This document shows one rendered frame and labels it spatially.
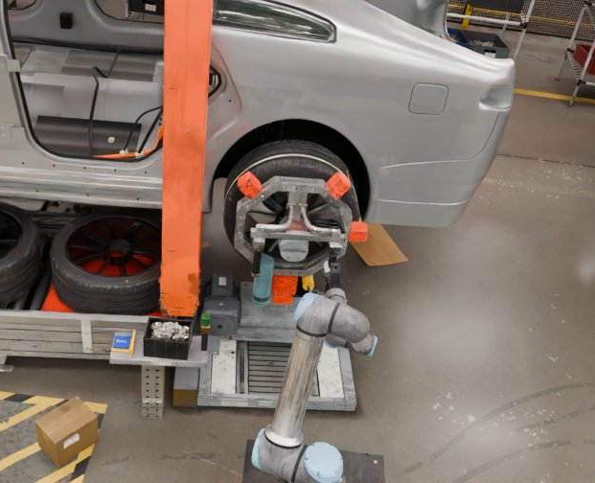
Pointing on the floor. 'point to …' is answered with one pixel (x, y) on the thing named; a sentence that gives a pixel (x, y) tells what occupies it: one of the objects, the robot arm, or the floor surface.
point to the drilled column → (152, 392)
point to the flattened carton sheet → (378, 247)
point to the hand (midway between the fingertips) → (331, 262)
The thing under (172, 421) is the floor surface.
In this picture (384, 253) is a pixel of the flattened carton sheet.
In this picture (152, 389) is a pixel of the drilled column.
